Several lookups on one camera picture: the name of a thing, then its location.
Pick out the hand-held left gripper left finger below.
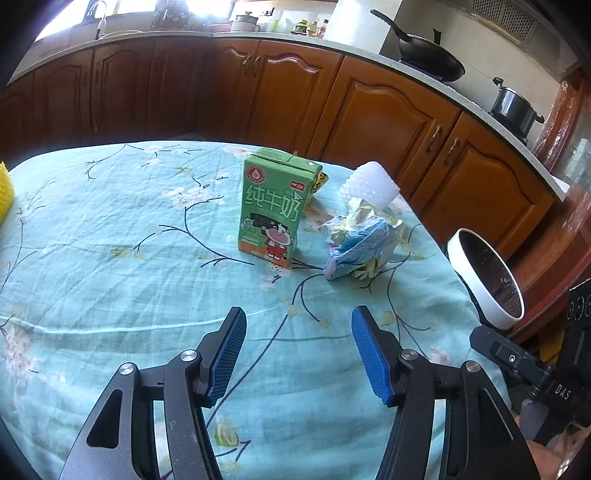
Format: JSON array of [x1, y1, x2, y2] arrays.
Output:
[[59, 306, 247, 480]]

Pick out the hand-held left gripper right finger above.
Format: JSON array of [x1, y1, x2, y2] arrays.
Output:
[[351, 305, 541, 480]]

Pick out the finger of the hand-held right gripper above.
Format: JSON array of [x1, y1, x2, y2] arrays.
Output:
[[469, 325, 553, 394]]

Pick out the white rimmed black trash bin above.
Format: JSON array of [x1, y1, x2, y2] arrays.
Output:
[[447, 227, 525, 331]]

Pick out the green milk carton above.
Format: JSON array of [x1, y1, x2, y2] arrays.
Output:
[[238, 154, 322, 270]]

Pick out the person's right hand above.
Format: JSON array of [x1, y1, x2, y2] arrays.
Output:
[[526, 438, 591, 480]]

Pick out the crumpled blue white wrapper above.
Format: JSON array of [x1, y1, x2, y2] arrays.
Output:
[[322, 198, 408, 281]]

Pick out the floral teal tablecloth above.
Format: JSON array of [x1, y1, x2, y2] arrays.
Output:
[[0, 141, 515, 480]]

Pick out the cylindrical white foam fruit net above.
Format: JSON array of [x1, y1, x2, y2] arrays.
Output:
[[341, 161, 400, 205]]

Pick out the yellow black snack packet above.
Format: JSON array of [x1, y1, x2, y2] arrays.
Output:
[[302, 171, 330, 208]]

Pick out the wooden glass door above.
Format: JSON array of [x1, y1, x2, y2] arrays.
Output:
[[531, 65, 591, 326]]

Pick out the wooden lower kitchen cabinets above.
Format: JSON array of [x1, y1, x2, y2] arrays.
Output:
[[0, 37, 557, 260]]

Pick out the steel cooking pot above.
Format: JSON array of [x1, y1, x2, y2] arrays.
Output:
[[490, 77, 546, 133]]

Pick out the yellow foam fruit net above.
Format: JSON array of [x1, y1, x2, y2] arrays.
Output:
[[0, 161, 15, 228]]

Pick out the black wok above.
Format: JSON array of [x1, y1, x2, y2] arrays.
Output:
[[370, 9, 466, 83]]

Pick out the white kitchen countertop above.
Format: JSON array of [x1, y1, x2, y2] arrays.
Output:
[[9, 21, 571, 202]]

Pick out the white rice cooker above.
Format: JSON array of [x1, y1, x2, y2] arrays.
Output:
[[231, 13, 261, 32]]

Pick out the steel range hood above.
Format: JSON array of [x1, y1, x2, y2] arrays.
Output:
[[443, 0, 557, 45]]

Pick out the dish rack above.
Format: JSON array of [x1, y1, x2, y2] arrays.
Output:
[[152, 0, 195, 27]]

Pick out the chrome faucet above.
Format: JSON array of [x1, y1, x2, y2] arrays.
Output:
[[83, 0, 108, 38]]

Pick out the kitchen window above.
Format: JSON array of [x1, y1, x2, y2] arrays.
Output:
[[37, 0, 234, 28]]

